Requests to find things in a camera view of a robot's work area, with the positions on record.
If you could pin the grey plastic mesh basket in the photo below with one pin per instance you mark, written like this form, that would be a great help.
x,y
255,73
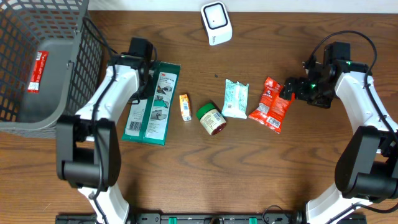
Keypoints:
x,y
71,73

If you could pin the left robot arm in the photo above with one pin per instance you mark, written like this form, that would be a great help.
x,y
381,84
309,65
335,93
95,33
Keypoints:
x,y
88,154

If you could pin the white barcode scanner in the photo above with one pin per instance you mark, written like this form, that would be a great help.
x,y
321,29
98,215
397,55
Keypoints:
x,y
216,23

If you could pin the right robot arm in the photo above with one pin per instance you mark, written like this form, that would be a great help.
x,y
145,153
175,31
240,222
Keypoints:
x,y
366,172

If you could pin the green white packet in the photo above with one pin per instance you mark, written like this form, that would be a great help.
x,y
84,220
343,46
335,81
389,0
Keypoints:
x,y
148,120

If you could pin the red snack packet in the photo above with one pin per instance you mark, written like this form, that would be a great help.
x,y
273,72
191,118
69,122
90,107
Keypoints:
x,y
272,108

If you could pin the small orange white carton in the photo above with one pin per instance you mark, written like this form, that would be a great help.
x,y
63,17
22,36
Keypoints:
x,y
185,107

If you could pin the light teal wipes pack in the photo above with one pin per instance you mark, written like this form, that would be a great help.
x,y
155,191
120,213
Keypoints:
x,y
235,100

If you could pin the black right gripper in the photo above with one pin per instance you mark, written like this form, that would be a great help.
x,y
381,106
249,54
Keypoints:
x,y
301,93

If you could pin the green lid jar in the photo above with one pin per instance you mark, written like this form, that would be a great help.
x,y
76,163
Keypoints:
x,y
211,119

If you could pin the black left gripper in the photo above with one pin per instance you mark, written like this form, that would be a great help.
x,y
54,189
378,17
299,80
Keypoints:
x,y
149,91

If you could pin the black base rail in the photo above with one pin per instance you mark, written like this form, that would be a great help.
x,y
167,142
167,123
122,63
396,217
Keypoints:
x,y
156,218

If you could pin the narrow red stick packet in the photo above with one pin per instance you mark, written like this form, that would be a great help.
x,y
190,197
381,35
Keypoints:
x,y
38,71

